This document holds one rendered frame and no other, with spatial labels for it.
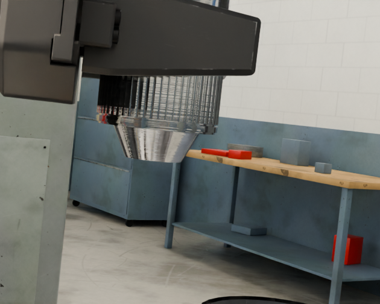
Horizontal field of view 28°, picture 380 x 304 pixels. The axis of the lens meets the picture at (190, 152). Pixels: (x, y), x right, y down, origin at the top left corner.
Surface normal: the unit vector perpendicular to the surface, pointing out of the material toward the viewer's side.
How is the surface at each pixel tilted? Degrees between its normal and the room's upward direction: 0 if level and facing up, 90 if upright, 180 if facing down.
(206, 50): 90
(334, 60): 90
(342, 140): 90
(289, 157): 90
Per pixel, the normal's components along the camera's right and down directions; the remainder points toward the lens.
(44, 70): 0.02, 0.75
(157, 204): 0.54, 0.11
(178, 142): 0.46, 0.54
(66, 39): 0.15, 0.07
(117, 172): -0.83, -0.06
